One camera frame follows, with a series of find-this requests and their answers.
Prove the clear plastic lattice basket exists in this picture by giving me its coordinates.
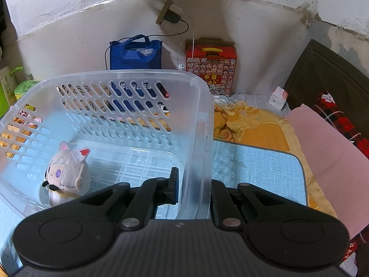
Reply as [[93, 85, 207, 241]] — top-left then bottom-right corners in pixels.
[[1, 70, 213, 219]]

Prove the grey fox plush doll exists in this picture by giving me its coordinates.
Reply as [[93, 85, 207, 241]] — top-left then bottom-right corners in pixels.
[[42, 141, 91, 206]]

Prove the blue woven table mat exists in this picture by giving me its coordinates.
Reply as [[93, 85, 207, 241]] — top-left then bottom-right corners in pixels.
[[212, 140, 308, 206]]

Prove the orange floral blanket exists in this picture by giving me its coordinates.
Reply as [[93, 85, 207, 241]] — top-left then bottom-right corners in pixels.
[[213, 101, 338, 218]]

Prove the pink board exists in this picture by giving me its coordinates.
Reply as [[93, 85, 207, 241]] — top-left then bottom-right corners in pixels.
[[286, 104, 368, 238]]

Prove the small white pink box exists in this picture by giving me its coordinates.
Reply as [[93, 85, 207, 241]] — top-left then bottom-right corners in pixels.
[[268, 86, 288, 110]]

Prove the blue tote bag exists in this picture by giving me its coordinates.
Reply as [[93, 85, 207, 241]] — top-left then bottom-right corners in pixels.
[[110, 34, 163, 70]]

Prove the red cartoon gift box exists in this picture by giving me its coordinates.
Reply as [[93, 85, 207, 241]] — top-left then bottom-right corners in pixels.
[[185, 38, 237, 96]]

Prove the red black plaid pillow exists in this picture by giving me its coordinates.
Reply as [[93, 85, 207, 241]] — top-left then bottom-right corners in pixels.
[[312, 92, 369, 158]]

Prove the green tin box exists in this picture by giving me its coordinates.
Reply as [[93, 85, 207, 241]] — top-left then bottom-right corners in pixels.
[[14, 80, 39, 101]]

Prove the dark wooden headboard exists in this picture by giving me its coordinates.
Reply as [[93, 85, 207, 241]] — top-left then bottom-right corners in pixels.
[[284, 39, 368, 136]]

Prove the white charging cable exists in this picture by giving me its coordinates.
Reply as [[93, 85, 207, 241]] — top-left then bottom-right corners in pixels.
[[175, 14, 246, 106]]

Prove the black wall charger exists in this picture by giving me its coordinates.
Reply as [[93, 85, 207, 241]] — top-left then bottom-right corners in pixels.
[[164, 10, 181, 24]]

